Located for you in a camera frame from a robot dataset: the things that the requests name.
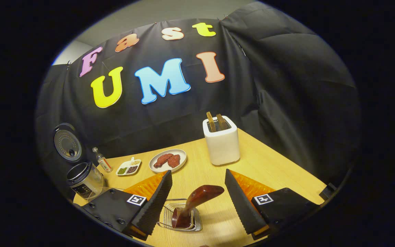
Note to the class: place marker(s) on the white divided bean dish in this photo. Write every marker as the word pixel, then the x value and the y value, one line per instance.
pixel 128 168

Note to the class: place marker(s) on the dark grey rice cooker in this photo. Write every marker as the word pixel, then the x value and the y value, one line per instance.
pixel 84 181

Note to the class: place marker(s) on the black table edge clamp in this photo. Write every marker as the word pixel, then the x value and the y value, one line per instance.
pixel 328 191

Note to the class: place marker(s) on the brown toast slice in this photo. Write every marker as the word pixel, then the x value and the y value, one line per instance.
pixel 211 121
pixel 222 121

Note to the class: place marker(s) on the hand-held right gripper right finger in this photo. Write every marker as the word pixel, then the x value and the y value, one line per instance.
pixel 242 206

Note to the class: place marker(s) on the red meat piece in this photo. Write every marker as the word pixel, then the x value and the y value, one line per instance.
pixel 162 160
pixel 174 160

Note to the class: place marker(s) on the white toaster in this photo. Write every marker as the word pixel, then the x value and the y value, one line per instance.
pixel 222 147

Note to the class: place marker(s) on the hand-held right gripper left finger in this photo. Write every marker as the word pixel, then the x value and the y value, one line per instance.
pixel 154 206

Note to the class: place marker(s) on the small clear bottle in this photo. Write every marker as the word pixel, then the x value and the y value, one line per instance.
pixel 104 164

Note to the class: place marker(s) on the brown wooden spoon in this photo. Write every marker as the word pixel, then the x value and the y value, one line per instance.
pixel 201 195

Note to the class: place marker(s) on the round white plate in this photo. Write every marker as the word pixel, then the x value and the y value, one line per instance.
pixel 180 153

